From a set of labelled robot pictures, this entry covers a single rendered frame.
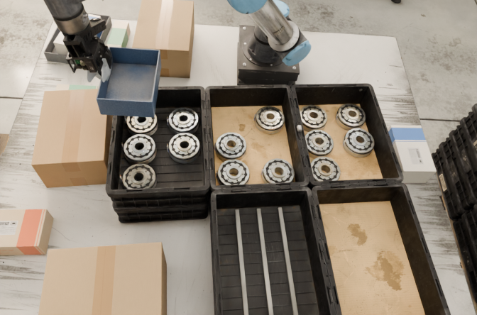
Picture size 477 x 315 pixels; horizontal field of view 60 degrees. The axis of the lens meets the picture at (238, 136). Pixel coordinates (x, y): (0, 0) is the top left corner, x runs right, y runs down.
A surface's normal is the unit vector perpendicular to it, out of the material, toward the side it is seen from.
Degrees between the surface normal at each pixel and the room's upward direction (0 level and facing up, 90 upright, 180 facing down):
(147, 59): 90
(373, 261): 0
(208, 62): 0
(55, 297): 0
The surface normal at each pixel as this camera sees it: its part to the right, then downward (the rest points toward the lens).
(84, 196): 0.07, -0.56
